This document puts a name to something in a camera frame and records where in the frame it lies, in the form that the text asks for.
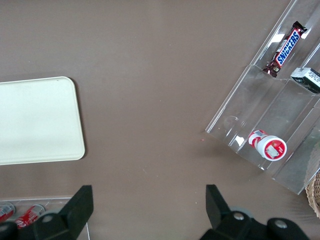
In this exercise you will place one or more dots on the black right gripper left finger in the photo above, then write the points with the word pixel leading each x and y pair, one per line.
pixel 72 215

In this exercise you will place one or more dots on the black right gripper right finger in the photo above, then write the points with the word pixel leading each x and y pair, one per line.
pixel 220 217

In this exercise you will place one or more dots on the beige wicker basket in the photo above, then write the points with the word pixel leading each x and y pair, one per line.
pixel 314 197

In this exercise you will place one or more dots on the cream plastic tray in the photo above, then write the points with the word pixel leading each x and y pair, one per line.
pixel 37 120

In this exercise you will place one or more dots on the clear acrylic drinks box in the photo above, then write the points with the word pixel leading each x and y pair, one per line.
pixel 55 202

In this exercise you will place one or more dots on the red cola can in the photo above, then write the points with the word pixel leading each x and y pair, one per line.
pixel 6 212
pixel 27 216

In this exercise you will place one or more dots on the red white yogurt cup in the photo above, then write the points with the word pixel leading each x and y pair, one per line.
pixel 270 147

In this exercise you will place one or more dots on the clear acrylic display stand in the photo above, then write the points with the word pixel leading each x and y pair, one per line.
pixel 250 100

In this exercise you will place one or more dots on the dark green small carton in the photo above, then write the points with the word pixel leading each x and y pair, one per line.
pixel 310 80

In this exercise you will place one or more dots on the Snickers chocolate bar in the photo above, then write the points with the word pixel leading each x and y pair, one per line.
pixel 287 47

